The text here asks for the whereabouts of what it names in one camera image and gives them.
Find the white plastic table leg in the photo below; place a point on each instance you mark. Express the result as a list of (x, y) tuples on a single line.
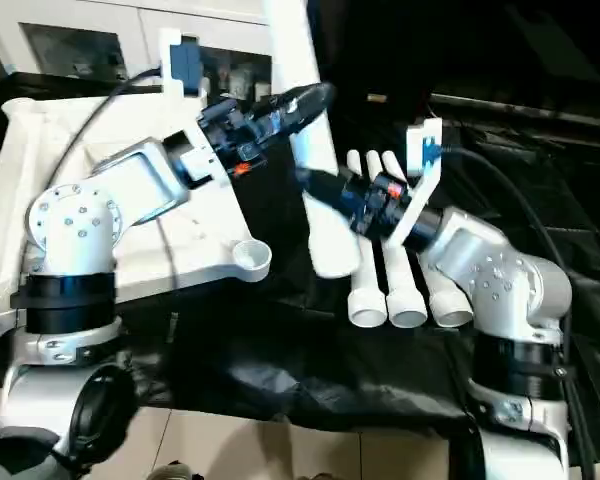
[(407, 295), (320, 235), (448, 300), (367, 295)]

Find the white plastic table top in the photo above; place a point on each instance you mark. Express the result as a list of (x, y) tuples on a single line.
[(195, 240)]

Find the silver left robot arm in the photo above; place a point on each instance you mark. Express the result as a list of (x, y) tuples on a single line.
[(90, 260)]

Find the white cabinet with glass doors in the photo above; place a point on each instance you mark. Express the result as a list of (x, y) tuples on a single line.
[(100, 35)]

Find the black mat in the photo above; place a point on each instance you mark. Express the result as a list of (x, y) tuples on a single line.
[(310, 370)]

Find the black furniture with gold label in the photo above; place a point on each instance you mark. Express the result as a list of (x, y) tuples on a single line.
[(480, 50)]

